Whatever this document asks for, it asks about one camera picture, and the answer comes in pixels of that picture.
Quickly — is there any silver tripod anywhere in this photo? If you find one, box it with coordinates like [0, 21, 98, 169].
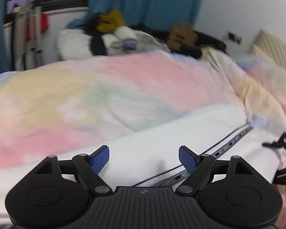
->
[12, 5, 44, 70]

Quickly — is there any cream white garment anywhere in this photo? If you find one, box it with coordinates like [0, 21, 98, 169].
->
[0, 104, 286, 222]

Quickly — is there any black armchair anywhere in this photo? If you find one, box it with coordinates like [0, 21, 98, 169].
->
[131, 23, 227, 58]

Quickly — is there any pastel rainbow bed blanket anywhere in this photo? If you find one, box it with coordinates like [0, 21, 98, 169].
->
[0, 50, 286, 229]

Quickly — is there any striped cream pillow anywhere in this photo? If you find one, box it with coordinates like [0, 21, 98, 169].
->
[250, 27, 286, 75]

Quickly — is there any cream yellow quilt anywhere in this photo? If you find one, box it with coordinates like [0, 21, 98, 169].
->
[202, 46, 286, 125]

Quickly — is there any wall power outlet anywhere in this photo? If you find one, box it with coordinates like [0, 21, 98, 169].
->
[226, 31, 243, 44]

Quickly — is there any mustard yellow garment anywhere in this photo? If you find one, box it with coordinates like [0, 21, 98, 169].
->
[96, 10, 125, 33]

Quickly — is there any brown paper bag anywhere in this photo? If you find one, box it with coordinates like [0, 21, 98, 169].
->
[166, 24, 199, 51]

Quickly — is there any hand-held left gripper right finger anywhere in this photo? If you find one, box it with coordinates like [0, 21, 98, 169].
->
[176, 145, 253, 195]

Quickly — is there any red cloth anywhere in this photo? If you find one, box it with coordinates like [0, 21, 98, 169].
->
[26, 14, 49, 41]

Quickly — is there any black garment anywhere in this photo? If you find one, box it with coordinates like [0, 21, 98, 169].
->
[85, 12, 108, 56]

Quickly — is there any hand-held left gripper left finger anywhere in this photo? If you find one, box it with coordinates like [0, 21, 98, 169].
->
[35, 145, 113, 196]

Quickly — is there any white duvet bundle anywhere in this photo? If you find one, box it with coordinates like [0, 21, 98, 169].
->
[57, 28, 94, 62]

